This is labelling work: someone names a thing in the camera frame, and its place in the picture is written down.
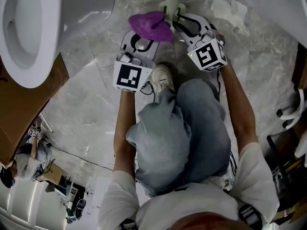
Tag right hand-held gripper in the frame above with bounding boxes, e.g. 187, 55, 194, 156
172, 13, 228, 73

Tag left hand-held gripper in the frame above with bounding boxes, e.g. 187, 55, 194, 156
112, 30, 160, 94

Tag purple cloth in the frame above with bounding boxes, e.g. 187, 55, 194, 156
128, 11, 174, 43

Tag person's right forearm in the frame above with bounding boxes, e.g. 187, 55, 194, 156
219, 60, 260, 151

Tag person's left forearm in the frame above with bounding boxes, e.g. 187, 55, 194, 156
112, 89, 138, 175

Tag white smart toilet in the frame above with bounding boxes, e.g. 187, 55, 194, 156
233, 0, 307, 49

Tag white open-lid toilet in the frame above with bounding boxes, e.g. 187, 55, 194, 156
0, 0, 116, 89

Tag person's right hand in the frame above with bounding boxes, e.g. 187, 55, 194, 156
213, 30, 225, 46

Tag person's white sneaker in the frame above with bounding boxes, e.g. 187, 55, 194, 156
150, 63, 176, 96

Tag crumpled white paper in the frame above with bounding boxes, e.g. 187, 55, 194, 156
212, 0, 249, 37

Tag person's grey jeans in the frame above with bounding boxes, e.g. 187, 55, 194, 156
125, 78, 232, 198

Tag grey white office chair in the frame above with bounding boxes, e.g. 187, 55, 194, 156
275, 87, 307, 165

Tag large cardboard box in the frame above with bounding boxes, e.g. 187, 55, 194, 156
0, 52, 70, 168

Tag small cardboard box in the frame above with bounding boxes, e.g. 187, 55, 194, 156
36, 161, 65, 185

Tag person's white shirt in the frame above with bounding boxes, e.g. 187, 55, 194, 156
98, 141, 280, 230

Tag black desk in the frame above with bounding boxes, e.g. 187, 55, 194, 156
265, 132, 307, 225

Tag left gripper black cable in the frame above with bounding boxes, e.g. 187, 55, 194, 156
140, 80, 157, 104

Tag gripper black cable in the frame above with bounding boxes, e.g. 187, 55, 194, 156
215, 70, 222, 103
140, 80, 157, 104

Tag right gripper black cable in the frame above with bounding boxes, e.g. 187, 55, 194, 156
215, 70, 222, 103

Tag black floor cable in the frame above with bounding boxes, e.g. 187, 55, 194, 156
47, 143, 114, 173

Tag person's left shoulder strap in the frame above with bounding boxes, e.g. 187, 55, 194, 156
119, 218, 139, 230

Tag person's shoulder strap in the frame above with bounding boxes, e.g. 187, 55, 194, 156
238, 203, 264, 230
119, 218, 139, 230

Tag person's right shoulder strap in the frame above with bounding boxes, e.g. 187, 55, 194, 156
238, 203, 264, 230

